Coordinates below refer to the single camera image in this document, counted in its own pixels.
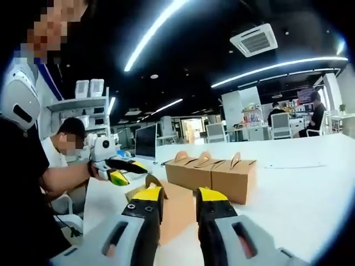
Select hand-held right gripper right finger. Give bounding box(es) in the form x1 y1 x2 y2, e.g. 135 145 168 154
195 187 311 266

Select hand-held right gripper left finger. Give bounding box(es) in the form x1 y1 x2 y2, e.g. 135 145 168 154
49 186 165 266

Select brown paper box with handle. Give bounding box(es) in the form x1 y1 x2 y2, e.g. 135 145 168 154
188 151 213 192
165 151 192 186
124 173 198 247
210 151 257 205

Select silver laptop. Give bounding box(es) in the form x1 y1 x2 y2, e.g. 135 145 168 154
135 124 158 162

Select white storage shelf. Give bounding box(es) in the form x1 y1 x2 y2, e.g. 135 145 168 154
45 88 111 139

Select white storage bin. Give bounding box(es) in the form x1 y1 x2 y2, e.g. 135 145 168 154
75 79 90 99
89 78 105 98

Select white office chair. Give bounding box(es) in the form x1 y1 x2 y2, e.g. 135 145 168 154
270 112 292 140
305 110 329 137
206 123 229 144

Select operator in black shirt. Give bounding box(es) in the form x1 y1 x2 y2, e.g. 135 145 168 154
0 115 74 261

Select white worn device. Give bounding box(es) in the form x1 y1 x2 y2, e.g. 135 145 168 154
0 65 42 131

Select display shelf with goods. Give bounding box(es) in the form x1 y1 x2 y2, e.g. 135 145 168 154
241 101 263 127

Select ceiling light strip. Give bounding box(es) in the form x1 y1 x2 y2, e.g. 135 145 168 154
211 57 349 89
124 0 192 72

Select white office desk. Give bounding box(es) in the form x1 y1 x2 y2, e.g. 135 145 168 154
327 113 355 136

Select ceiling air conditioner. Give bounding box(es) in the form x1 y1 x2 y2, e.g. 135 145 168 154
229 23 278 58

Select black cable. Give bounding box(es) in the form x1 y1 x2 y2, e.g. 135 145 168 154
47 201 84 239

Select wall display screen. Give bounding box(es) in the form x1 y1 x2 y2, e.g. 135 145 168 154
296 88 316 103

